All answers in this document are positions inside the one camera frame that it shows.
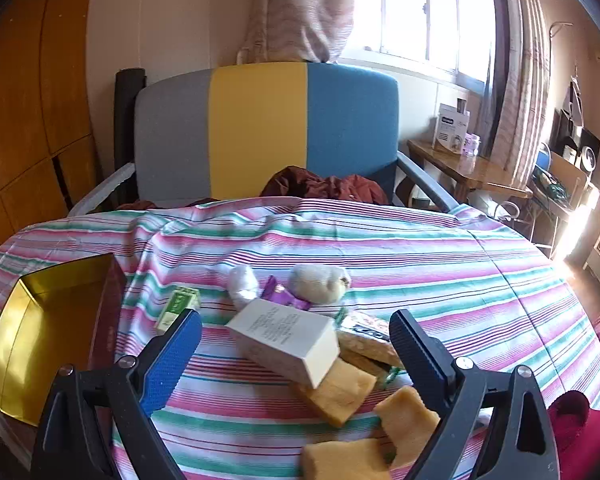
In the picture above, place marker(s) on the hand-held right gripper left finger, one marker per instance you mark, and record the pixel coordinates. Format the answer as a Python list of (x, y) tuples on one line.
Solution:
[(172, 360)]

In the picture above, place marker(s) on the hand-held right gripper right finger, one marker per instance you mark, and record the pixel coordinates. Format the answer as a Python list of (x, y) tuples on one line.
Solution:
[(420, 355)]

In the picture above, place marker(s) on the puffed rice bar packet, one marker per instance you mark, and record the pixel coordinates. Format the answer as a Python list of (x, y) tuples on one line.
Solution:
[(370, 349)]

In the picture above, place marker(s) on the small green box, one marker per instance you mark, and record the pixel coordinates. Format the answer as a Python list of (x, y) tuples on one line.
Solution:
[(180, 302)]

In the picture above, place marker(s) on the green edged snack packet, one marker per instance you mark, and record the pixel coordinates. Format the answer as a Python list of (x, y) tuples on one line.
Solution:
[(365, 322)]

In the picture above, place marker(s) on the yellow sponge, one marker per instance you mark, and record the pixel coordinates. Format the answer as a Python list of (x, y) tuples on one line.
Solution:
[(337, 392), (405, 422), (342, 460)]

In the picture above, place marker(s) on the white fluffy ball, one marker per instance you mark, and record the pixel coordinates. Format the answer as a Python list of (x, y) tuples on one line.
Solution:
[(242, 282)]

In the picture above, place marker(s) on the white carton box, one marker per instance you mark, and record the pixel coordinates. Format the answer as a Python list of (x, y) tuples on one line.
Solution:
[(280, 335)]

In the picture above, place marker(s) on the purple candy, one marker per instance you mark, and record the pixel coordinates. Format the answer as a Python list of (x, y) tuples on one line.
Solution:
[(275, 292)]

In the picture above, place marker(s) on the cream plush pouch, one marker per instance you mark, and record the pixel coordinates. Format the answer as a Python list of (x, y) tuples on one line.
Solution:
[(315, 282)]

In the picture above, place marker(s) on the gold-lined maroon gift box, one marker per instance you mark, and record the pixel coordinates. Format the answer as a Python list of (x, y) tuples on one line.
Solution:
[(40, 330)]

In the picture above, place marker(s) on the striped pink green tablecloth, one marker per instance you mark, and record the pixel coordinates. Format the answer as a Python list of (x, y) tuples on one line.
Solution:
[(430, 270)]

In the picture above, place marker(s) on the crimson cloth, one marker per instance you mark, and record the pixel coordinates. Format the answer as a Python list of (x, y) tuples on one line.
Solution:
[(575, 435)]

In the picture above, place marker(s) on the wooden side table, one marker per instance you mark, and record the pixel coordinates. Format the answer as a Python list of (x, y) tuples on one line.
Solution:
[(460, 172)]

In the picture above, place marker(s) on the dark red garment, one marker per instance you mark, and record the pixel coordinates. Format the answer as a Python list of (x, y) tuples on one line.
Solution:
[(330, 185)]

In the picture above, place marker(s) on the white appliance carton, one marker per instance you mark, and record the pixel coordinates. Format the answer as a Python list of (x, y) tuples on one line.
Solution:
[(450, 130)]

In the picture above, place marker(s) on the blue round object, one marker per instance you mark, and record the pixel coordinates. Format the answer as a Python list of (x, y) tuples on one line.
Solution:
[(543, 157)]

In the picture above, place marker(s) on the cardboard box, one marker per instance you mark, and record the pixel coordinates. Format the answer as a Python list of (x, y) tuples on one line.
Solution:
[(567, 172)]

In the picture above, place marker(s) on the grey yellow blue chair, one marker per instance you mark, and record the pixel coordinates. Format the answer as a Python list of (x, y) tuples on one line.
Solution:
[(260, 130)]

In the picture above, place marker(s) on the black speaker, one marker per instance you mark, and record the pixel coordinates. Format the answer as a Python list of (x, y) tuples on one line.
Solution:
[(591, 144)]

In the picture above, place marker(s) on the wooden wardrobe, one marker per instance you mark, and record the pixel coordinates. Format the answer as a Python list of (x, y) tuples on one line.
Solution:
[(25, 110)]

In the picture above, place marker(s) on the pink striped curtain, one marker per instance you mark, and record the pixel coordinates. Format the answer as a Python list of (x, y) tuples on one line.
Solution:
[(522, 75)]

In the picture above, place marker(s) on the window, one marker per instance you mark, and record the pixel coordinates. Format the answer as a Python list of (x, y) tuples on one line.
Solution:
[(420, 5)]

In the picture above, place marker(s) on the pink patterned curtain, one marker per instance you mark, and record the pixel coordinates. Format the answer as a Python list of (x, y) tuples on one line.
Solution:
[(300, 10)]

